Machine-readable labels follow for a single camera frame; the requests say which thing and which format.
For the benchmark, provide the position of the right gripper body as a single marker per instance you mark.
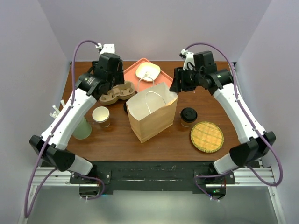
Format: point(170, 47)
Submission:
point(191, 79)

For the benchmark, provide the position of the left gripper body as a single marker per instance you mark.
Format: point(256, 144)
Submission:
point(118, 78)

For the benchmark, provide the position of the cardboard cup carrier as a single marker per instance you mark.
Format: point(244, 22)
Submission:
point(120, 92)

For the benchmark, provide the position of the black cup lid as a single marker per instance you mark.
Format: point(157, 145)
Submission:
point(188, 115)

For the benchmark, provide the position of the brown paper bag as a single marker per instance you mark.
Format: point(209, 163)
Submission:
point(151, 111)

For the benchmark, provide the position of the single brown paper cup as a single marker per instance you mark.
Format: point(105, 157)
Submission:
point(186, 123)

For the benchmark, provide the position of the brown paper cup stack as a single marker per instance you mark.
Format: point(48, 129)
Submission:
point(101, 115)

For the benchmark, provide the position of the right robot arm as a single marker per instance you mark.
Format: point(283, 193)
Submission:
point(200, 70)

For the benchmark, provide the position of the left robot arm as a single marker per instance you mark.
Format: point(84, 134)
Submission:
point(52, 143)

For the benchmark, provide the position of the cream square bowl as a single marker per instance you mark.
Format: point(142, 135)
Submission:
point(148, 72)

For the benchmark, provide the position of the black lid stack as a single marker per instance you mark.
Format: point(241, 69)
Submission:
point(125, 107)

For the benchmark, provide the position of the woven bamboo coaster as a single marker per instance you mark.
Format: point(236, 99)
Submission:
point(207, 137)

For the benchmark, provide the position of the green cup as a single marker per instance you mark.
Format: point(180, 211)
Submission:
point(83, 130)

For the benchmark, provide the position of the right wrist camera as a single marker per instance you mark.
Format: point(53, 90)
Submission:
point(187, 56)

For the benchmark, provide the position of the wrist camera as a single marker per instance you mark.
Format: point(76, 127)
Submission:
point(187, 56)
point(106, 48)

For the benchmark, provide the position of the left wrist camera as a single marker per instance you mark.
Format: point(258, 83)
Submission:
point(106, 48)

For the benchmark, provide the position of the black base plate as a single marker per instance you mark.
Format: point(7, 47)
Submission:
point(158, 175)

